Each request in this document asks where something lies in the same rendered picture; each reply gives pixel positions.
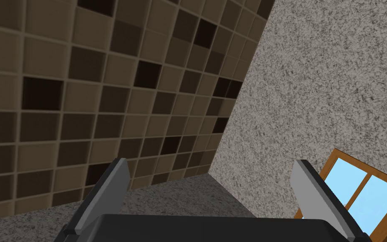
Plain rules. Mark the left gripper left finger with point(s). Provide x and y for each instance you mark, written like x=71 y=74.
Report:
x=104 y=198

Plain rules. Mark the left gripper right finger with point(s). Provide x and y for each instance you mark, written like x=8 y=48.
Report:
x=321 y=198

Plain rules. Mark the brown framed window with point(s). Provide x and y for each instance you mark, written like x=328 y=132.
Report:
x=371 y=198

